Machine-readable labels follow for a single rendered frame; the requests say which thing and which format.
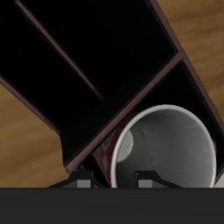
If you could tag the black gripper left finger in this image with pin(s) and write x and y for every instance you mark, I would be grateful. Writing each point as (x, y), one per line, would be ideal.
(81, 178)

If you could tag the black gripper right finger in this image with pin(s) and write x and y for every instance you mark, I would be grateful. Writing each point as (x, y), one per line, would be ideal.
(147, 178)

